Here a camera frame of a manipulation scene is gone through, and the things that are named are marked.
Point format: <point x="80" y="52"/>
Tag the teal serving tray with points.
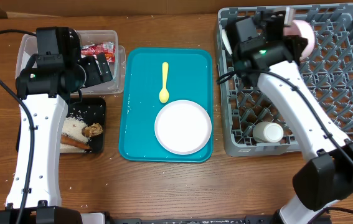
<point x="190" y="77"/>

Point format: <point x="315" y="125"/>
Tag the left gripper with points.
<point x="95" y="78"/>

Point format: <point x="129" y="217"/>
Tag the red snack wrapper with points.
<point x="108" y="48"/>

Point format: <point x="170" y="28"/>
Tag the orange carrot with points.
<point x="71" y="142"/>

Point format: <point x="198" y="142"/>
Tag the pile of white rice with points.
<point x="73" y="129"/>

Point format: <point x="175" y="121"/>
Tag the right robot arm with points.
<point x="266" y="50"/>

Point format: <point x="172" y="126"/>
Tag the large white plate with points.
<point x="183" y="127"/>

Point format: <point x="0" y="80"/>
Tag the black waste tray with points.
<point x="90" y="111"/>

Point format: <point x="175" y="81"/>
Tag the grey dishwasher rack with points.
<point x="328" y="73"/>

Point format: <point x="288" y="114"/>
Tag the white rice bowl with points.
<point x="226" y="42"/>

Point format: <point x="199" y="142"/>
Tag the brown food scrap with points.
<point x="92" y="130"/>

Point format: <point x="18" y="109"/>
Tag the yellow plastic spoon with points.
<point x="164" y="94"/>

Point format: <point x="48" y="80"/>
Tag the small pink bowl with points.
<point x="304" y="30"/>

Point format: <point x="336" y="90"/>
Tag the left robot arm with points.
<point x="43" y="91"/>

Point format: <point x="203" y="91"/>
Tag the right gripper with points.
<point x="292" y="41"/>

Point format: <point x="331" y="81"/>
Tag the clear plastic bin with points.
<point x="28" y="47"/>

